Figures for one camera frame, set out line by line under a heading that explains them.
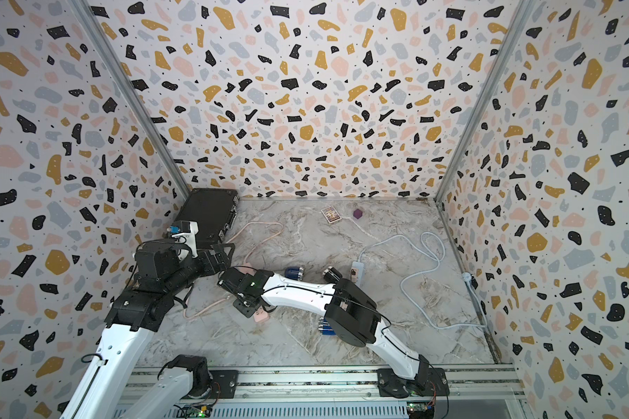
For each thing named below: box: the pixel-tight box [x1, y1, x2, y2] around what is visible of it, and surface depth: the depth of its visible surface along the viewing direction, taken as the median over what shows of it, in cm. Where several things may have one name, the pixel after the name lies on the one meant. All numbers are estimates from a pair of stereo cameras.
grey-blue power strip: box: [352, 261, 365, 286], surface depth 99 cm
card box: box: [320, 206, 343, 225], surface depth 116 cm
